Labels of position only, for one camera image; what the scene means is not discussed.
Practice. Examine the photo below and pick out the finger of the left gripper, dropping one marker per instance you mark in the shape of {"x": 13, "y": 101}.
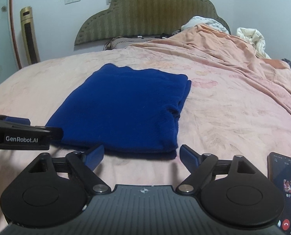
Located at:
{"x": 7, "y": 121}

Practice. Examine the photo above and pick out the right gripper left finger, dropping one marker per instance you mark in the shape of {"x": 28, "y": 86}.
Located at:
{"x": 51, "y": 191}

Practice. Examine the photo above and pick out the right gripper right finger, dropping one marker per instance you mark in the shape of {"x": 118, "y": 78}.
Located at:
{"x": 232, "y": 192}

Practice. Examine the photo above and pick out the blue beaded sweater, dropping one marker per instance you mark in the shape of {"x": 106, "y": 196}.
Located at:
{"x": 129, "y": 112}

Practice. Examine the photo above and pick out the dark clothes on pillow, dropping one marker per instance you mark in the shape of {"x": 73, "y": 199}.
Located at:
{"x": 168, "y": 35}

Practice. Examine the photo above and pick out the smartphone with video call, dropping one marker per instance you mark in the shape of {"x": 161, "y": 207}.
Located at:
{"x": 279, "y": 172}

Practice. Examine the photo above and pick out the pink bed sheet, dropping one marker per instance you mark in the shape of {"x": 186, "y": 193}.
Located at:
{"x": 231, "y": 110}

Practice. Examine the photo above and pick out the gold tower air conditioner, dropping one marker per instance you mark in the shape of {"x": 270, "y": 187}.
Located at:
{"x": 28, "y": 35}

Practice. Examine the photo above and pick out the brown striped pillow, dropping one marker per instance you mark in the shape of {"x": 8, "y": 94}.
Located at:
{"x": 123, "y": 42}

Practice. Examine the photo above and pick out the peach blanket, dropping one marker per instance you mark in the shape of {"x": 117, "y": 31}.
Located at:
{"x": 213, "y": 48}

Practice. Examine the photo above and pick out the cream crumpled blanket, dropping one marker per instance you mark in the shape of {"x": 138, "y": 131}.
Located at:
{"x": 255, "y": 38}

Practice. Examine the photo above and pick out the white quilt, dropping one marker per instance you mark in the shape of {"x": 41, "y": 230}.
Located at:
{"x": 207, "y": 21}

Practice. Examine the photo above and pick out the olive padded headboard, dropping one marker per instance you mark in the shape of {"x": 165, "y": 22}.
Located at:
{"x": 144, "y": 18}

